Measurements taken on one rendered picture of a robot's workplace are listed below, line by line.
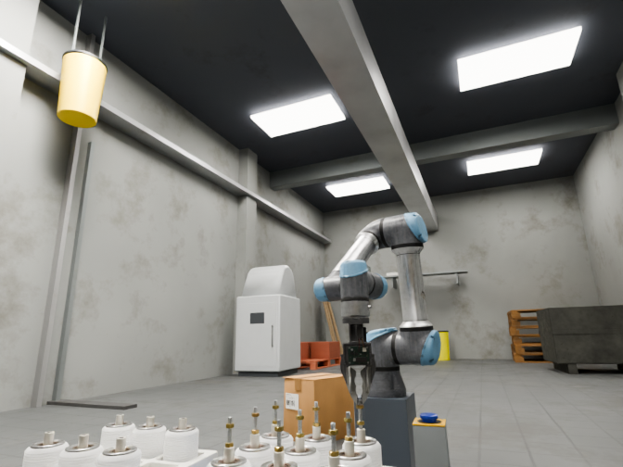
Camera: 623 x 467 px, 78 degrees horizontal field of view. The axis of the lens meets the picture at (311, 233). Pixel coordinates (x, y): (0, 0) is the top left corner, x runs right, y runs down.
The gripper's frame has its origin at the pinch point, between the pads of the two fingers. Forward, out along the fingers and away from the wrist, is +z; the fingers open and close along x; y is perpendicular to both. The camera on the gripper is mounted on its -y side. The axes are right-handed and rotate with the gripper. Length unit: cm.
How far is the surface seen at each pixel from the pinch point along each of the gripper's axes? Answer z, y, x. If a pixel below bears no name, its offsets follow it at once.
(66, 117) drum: -204, -165, -241
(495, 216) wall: -258, -732, 309
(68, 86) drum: -225, -154, -234
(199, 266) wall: -111, -393, -208
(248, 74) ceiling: -324, -287, -115
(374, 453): 11.7, 4.4, 2.8
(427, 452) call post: 9.5, 12.0, 14.3
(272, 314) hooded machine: -46, -423, -114
